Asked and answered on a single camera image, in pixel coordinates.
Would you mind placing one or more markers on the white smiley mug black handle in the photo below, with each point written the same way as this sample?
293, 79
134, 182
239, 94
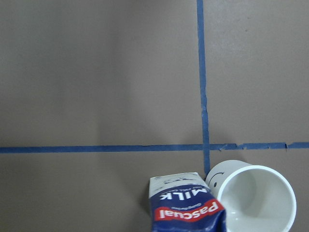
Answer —
256, 198

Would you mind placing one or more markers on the blue white milk carton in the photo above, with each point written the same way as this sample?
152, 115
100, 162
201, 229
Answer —
184, 203

